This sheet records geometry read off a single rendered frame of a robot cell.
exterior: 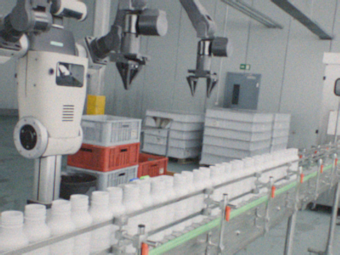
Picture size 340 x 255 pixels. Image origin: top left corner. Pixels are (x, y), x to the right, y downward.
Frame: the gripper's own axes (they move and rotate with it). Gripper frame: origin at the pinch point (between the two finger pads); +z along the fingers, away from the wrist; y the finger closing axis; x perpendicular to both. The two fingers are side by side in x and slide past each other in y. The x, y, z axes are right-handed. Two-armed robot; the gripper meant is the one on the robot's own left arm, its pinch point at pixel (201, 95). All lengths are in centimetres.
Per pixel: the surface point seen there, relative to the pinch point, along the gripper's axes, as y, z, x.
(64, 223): -17, 27, 85
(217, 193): -16.8, 32.5, 14.5
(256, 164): -14.9, 27.0, -26.9
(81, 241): -16, 32, 80
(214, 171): -15.2, 25.0, 14.7
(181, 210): -17, 34, 38
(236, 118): 235, 35, -596
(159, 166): 175, 80, -252
